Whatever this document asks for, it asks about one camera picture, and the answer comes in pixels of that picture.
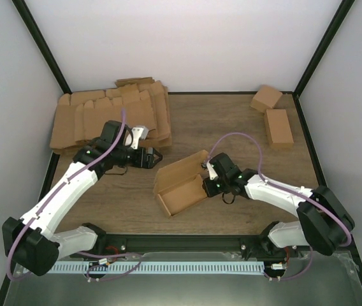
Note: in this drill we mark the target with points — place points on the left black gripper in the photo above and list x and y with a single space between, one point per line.
148 163

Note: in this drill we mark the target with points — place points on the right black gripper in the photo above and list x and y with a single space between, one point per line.
209 190

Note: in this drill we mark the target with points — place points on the cardboard box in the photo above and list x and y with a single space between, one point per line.
265 98
178 186
278 129

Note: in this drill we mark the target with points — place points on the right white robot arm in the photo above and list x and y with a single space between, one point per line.
322 221

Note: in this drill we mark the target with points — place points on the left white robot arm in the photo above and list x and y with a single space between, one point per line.
32 242

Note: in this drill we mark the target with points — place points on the stack of flat cardboard blanks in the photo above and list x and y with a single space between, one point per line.
80 116

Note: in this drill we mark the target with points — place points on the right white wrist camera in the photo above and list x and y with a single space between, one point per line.
209 165

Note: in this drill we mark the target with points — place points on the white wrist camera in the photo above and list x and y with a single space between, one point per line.
209 165
138 133

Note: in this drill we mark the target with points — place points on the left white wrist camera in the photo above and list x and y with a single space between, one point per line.
138 133

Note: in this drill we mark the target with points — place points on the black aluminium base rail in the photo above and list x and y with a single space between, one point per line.
246 245

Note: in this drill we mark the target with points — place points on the light blue slotted cable duct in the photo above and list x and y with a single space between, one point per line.
162 268

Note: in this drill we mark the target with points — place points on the black frame post left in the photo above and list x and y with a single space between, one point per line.
41 43

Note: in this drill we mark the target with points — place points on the black frame post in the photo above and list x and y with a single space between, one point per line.
41 43
328 36

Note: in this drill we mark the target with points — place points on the black frame post right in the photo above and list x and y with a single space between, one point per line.
328 36

